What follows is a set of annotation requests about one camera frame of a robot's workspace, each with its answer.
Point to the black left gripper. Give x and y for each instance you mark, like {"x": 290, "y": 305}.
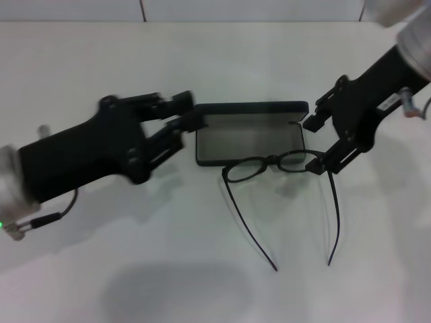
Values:
{"x": 84, "y": 151}

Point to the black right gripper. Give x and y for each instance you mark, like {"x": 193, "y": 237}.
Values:
{"x": 360, "y": 107}

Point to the black glasses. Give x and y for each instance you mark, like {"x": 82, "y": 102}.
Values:
{"x": 272, "y": 158}

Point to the black glasses case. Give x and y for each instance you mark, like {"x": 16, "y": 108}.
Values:
{"x": 249, "y": 141}

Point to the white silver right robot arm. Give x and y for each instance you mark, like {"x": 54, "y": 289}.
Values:
{"x": 417, "y": 43}

